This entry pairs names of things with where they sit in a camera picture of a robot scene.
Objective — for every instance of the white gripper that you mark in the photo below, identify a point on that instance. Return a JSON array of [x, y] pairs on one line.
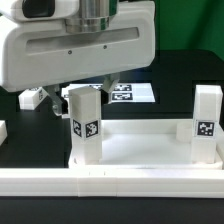
[[48, 42]]

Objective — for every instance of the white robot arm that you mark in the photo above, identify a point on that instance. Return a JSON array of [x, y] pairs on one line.
[[44, 43]]

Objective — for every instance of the white marker base plate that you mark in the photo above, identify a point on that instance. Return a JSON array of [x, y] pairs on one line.
[[132, 92]]

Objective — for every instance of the white L-shaped fence wall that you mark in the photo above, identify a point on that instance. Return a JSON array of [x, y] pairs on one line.
[[103, 181]]

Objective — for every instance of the white block at left edge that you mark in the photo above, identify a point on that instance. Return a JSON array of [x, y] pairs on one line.
[[3, 131]]

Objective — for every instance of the white desk tabletop tray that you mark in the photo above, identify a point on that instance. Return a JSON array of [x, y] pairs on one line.
[[150, 144]]

